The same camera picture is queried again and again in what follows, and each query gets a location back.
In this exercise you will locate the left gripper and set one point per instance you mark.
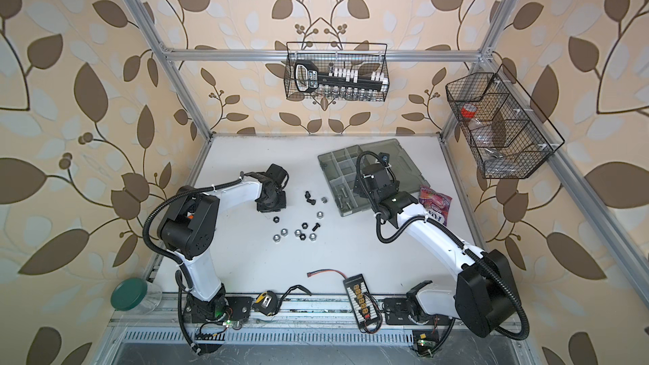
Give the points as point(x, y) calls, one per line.
point(264, 207)

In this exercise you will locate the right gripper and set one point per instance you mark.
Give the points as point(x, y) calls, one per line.
point(363, 191)

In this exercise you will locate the silver bolt lone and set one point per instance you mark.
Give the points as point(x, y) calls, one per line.
point(346, 199)

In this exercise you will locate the grey compartment organizer box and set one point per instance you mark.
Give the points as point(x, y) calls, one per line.
point(340, 170)

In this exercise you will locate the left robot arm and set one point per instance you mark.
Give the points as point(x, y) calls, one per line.
point(182, 229)

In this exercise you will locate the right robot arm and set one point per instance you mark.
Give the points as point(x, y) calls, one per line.
point(485, 297)

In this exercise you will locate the pink candy bag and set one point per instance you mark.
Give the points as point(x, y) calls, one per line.
point(438, 205)

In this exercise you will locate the yellow black tape measure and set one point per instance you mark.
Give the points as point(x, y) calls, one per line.
point(266, 303)

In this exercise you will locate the red cap bottle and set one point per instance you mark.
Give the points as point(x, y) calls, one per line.
point(468, 111)

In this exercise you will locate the socket set holder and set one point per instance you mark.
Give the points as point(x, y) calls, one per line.
point(308, 78)

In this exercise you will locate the black charger board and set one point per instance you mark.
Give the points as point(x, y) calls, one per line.
point(365, 308)

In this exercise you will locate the green lid jar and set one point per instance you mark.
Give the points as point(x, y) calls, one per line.
point(136, 296)

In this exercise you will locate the center wire basket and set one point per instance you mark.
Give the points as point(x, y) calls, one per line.
point(367, 57)

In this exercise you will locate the wire basket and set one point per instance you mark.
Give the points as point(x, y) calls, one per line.
point(367, 57)
point(509, 137)

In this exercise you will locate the right wire basket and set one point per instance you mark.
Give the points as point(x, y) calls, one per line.
point(509, 137)

